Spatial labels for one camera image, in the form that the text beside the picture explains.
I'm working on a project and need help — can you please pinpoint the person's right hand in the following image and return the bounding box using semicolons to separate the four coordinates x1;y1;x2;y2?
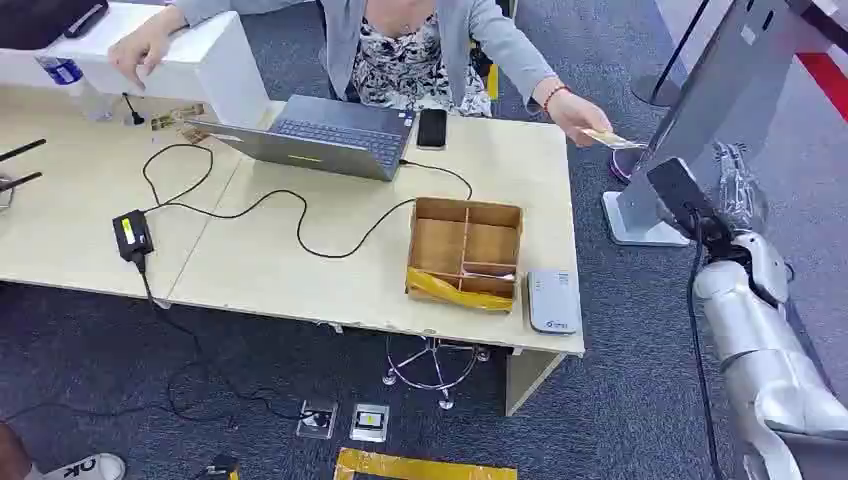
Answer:
107;23;177;92

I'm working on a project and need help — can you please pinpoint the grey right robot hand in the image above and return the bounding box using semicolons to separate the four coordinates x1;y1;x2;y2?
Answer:
712;140;771;234

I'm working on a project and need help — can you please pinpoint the person's left hand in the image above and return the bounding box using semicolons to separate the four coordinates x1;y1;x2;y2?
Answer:
546;89;614;148

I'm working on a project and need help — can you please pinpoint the beige card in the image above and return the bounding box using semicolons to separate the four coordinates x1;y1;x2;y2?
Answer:
581;129;645;151

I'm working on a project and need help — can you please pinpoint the round chrome base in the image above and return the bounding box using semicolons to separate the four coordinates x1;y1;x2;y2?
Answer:
609;144;647;185

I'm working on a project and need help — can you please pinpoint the small black antenna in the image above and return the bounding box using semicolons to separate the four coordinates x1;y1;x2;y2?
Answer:
121;92;146;127

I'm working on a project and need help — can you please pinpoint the white cabinet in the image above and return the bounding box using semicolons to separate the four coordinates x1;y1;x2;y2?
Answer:
0;1;272;129

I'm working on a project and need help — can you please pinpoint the clear water bottle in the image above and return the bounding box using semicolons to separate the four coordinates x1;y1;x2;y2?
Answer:
34;56;115;123

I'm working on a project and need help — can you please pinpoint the grey kiosk stand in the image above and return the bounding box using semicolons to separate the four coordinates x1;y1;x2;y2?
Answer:
601;0;813;248

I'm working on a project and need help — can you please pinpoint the black bag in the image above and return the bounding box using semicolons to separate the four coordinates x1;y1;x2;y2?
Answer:
0;0;111;51

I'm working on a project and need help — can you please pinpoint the black smartphone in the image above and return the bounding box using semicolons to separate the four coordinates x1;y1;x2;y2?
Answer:
415;107;449;152

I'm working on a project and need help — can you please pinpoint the black rod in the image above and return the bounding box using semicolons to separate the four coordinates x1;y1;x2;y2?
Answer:
0;171;44;193
0;138;48;164

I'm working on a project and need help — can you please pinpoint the black power adapter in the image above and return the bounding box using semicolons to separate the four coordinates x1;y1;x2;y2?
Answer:
111;209;156;264

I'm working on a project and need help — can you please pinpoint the white card reader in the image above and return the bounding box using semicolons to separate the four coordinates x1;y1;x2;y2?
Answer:
526;268;582;336

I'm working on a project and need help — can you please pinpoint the person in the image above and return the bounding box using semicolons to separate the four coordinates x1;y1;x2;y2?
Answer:
168;0;564;121

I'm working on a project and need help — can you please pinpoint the wooden card box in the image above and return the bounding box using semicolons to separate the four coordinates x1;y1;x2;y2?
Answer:
404;196;525;314

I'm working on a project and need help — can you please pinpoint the grey laptop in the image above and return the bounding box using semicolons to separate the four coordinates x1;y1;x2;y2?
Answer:
187;93;417;183

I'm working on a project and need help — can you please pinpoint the chrome stool base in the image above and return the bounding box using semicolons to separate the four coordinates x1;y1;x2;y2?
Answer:
382;336;492;411

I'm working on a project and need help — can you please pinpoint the floor socket with yellow label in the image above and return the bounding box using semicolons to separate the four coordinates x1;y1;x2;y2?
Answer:
349;403;391;444

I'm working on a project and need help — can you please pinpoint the yellow floor tape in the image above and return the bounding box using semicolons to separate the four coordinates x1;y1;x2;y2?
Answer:
333;447;519;480

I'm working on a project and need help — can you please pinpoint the floor socket with plug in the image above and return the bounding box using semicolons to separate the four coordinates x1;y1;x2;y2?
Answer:
296;399;338;441

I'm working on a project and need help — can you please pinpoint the white shoe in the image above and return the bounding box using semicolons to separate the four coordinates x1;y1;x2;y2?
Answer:
29;453;127;480

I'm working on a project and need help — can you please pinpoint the black floor device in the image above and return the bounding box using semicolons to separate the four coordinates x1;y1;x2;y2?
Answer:
205;454;241;480

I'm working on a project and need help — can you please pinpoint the red bracelet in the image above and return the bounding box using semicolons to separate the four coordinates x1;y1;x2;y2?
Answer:
543;84;571;117

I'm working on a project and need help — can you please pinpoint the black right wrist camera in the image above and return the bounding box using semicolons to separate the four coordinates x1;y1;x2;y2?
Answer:
645;156;747;263

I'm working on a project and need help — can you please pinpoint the black stanchion post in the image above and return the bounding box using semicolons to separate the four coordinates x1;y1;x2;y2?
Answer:
631;0;710;109

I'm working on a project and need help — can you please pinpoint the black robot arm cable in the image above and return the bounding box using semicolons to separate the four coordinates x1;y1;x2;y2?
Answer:
685;211;727;480

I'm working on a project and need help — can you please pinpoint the black mains cable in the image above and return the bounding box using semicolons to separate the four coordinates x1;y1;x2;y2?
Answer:
0;254;333;429

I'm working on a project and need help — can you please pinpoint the black laptop power cable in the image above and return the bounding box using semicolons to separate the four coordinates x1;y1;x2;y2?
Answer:
140;142;474;260

